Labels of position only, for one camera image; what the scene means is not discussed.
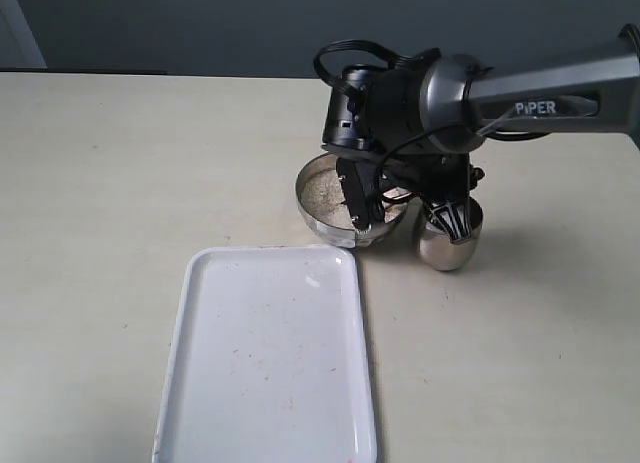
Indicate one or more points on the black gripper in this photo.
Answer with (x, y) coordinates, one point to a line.
(409, 128)

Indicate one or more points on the brown wooden spoon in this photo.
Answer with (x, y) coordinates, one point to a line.
(396, 196)

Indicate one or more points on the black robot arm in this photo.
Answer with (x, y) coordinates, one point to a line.
(592, 91)

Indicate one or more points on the small steel cup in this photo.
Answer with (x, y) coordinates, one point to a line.
(433, 246)

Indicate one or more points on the steel bowl of rice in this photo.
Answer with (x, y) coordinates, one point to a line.
(322, 206)

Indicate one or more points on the white plastic tray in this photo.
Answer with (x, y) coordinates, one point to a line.
(268, 360)

